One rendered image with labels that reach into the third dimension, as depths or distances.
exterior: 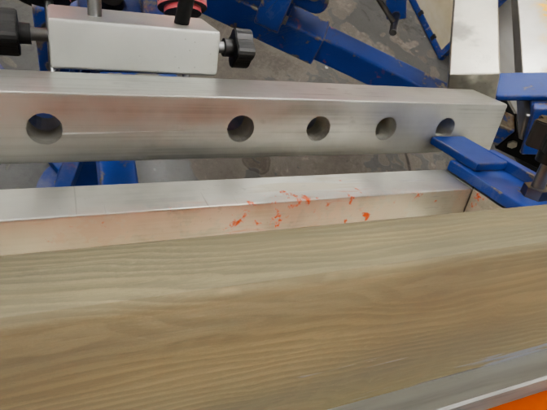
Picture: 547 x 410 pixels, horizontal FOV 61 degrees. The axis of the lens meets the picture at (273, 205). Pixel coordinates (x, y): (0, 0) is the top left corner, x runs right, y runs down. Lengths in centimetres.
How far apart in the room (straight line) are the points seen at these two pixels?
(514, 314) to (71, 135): 28
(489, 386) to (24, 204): 26
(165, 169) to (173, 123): 136
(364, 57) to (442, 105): 43
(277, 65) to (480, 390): 203
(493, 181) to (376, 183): 10
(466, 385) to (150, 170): 154
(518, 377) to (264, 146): 24
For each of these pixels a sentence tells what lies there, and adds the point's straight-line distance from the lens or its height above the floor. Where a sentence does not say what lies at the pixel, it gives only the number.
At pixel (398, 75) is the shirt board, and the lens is 89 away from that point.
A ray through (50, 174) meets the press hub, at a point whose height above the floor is 1.
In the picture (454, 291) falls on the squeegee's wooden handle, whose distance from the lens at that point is 18.
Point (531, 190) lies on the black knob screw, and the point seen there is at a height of 120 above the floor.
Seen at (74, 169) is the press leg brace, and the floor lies 32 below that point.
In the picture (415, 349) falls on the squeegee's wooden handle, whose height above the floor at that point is 127.
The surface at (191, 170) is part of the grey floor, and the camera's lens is 172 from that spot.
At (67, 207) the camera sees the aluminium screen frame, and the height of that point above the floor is 116.
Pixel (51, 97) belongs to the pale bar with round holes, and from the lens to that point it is 34.
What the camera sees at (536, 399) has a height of 122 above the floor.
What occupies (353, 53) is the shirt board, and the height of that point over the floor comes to 92.
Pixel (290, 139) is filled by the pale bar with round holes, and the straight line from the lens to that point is 39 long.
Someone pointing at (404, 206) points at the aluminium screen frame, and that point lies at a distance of 39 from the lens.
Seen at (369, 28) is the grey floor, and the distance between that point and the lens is 268.
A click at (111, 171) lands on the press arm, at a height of 92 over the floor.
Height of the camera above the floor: 142
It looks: 55 degrees down
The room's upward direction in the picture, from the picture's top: 34 degrees clockwise
